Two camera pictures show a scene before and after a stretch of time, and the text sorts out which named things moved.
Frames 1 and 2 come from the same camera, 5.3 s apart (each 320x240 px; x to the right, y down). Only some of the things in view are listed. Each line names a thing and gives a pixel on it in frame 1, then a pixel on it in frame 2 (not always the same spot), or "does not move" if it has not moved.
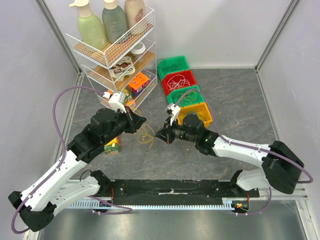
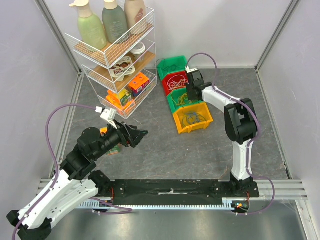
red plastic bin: (177, 80) does not move
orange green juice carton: (113, 147) does not move
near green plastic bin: (186, 96) does not move
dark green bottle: (114, 21) does not move
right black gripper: (169, 132) to (191, 92)
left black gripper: (134, 121) to (130, 135)
